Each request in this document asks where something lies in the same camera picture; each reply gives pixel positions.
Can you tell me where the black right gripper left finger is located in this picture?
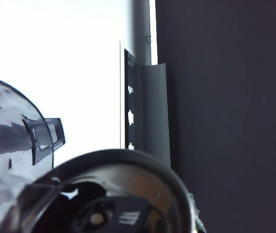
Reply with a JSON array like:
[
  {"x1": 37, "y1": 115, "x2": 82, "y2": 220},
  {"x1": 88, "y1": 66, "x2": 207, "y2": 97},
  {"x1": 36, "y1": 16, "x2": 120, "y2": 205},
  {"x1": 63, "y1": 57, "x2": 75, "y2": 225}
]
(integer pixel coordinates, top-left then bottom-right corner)
[{"x1": 22, "y1": 117, "x2": 66, "y2": 166}]

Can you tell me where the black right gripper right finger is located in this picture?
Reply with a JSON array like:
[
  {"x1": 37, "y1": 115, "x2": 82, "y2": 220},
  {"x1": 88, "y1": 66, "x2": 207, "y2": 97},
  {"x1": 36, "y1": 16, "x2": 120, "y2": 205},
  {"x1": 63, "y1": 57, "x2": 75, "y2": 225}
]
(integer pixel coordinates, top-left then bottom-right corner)
[{"x1": 188, "y1": 193, "x2": 208, "y2": 233}]

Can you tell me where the green Monster energy can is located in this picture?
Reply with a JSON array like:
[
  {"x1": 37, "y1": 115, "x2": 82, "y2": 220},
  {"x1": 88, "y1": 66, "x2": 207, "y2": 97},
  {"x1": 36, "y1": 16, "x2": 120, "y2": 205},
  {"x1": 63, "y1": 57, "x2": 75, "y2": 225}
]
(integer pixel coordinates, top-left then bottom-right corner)
[{"x1": 0, "y1": 148, "x2": 197, "y2": 233}]

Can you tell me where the dark textured glass cup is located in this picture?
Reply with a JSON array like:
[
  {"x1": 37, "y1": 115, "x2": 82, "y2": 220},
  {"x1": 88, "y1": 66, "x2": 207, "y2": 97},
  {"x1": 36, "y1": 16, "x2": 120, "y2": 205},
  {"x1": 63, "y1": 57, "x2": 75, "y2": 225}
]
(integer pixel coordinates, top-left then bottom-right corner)
[{"x1": 0, "y1": 74, "x2": 55, "y2": 233}]

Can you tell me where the dark grey desk divider panel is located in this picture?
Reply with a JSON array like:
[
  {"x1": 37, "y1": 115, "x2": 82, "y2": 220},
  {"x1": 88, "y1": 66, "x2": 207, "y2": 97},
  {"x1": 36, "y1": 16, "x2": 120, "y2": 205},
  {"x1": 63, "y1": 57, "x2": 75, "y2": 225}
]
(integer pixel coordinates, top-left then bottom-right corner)
[{"x1": 155, "y1": 0, "x2": 276, "y2": 233}]

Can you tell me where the grey cable tray flap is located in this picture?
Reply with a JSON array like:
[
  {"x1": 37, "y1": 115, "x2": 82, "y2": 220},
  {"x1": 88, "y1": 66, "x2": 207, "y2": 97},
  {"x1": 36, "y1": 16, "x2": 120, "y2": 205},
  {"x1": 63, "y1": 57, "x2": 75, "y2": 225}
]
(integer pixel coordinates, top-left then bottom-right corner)
[{"x1": 124, "y1": 48, "x2": 172, "y2": 168}]

